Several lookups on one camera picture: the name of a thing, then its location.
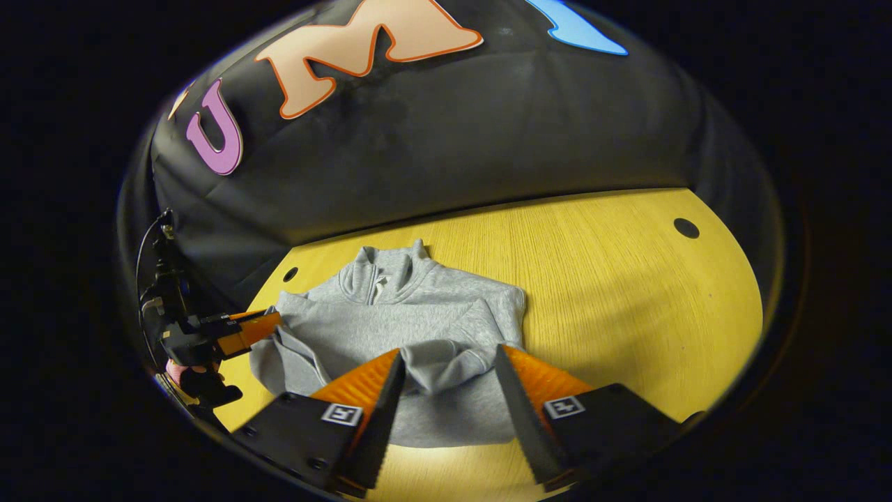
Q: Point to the grey zip-neck sweatshirt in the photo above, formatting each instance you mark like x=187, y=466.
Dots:
x=418, y=314

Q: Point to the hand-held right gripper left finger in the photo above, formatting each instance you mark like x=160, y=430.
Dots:
x=380, y=425

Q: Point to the black backdrop cloth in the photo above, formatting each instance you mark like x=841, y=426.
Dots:
x=453, y=139

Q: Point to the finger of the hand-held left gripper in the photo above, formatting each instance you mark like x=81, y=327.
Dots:
x=251, y=333

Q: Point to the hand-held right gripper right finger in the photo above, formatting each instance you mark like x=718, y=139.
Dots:
x=529, y=425

